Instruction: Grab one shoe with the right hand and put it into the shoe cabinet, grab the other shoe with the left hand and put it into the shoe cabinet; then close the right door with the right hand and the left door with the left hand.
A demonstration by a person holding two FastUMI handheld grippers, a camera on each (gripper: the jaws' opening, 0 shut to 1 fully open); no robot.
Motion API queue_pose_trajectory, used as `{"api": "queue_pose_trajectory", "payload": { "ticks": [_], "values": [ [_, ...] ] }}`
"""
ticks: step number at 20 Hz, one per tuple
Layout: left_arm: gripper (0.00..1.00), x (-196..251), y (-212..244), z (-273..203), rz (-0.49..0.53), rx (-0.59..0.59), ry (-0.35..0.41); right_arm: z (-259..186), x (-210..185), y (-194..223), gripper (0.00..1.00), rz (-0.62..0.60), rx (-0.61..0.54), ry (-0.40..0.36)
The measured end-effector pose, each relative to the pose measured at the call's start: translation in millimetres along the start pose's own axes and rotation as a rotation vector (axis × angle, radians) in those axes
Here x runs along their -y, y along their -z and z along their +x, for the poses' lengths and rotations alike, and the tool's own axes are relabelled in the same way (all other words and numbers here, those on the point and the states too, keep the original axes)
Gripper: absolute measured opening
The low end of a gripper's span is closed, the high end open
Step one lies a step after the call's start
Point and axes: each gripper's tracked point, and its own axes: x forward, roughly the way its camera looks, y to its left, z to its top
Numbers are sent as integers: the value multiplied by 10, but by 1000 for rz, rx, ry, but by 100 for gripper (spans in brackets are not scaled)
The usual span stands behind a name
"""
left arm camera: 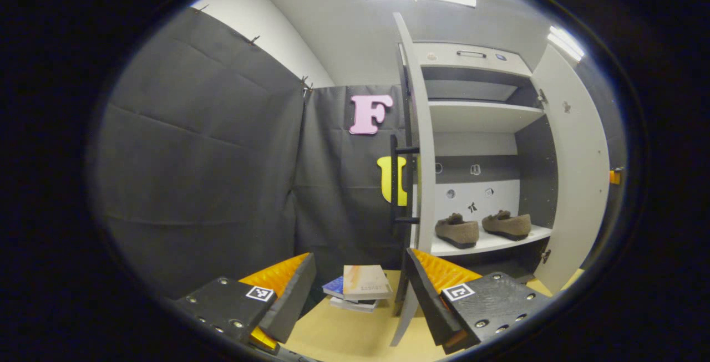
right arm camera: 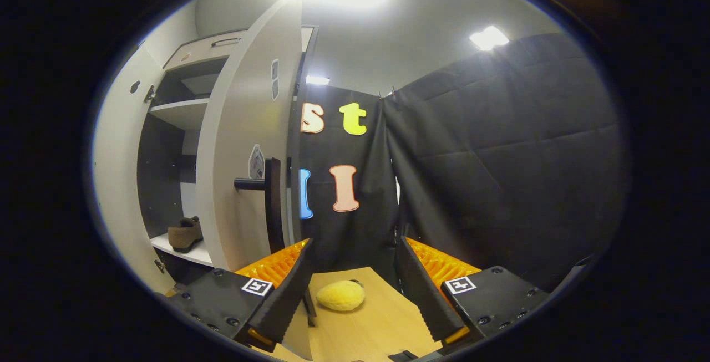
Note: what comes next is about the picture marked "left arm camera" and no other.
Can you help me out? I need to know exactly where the small ceiling light panel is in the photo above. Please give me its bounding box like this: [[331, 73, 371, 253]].
[[547, 25, 586, 62]]

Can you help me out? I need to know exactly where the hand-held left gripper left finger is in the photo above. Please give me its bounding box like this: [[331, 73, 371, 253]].
[[176, 252, 318, 356]]

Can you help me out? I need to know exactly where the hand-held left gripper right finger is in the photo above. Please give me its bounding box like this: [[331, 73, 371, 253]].
[[405, 247, 551, 355]]

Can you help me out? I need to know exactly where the black left door handle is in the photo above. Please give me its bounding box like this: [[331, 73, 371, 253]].
[[389, 134, 420, 225]]

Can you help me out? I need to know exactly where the beige book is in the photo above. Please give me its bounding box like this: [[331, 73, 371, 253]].
[[343, 264, 393, 300]]

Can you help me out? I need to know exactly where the grey shoe cabinet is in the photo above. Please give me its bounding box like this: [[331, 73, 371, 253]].
[[399, 40, 555, 285]]

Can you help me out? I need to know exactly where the blue book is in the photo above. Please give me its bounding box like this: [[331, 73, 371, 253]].
[[323, 276, 346, 299]]

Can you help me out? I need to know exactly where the brown fuzzy shoe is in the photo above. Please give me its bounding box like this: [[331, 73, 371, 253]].
[[481, 210, 532, 241], [434, 212, 480, 249]]

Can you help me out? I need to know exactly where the black backdrop cloth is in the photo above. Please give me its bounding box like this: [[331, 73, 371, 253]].
[[92, 7, 626, 302]]

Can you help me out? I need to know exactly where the grey cabinet door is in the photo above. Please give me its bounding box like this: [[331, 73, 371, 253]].
[[530, 44, 611, 295], [390, 12, 437, 347]]

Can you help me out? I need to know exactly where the white book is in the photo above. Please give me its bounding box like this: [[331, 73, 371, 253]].
[[330, 295, 381, 313]]

